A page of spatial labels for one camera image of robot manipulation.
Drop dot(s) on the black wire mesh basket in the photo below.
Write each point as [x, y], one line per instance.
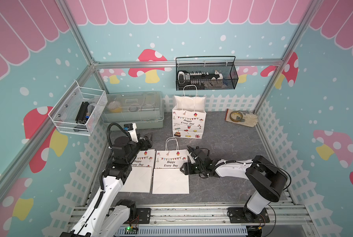
[211, 64]

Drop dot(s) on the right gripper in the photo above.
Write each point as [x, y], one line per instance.
[186, 168]

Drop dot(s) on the black white device in basket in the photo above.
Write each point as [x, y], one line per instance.
[206, 79]

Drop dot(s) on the white wire mesh basket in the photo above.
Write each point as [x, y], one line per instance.
[63, 114]

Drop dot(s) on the black item in white basket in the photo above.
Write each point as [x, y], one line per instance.
[82, 115]

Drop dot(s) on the green circuit board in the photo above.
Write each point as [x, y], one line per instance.
[131, 230]

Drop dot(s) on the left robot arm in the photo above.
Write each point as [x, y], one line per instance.
[101, 219]

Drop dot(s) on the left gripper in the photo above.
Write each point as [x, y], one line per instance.
[148, 144]

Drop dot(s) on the paper bag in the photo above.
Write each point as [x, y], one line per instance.
[167, 177]
[140, 178]
[188, 116]

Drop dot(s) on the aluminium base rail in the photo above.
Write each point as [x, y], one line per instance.
[286, 219]

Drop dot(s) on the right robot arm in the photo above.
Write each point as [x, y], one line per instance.
[268, 180]

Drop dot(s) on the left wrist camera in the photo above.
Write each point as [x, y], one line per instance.
[130, 128]

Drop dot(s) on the clear plastic storage box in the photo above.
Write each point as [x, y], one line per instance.
[146, 109]

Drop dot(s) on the roll of brown tape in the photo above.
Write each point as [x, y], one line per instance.
[236, 116]

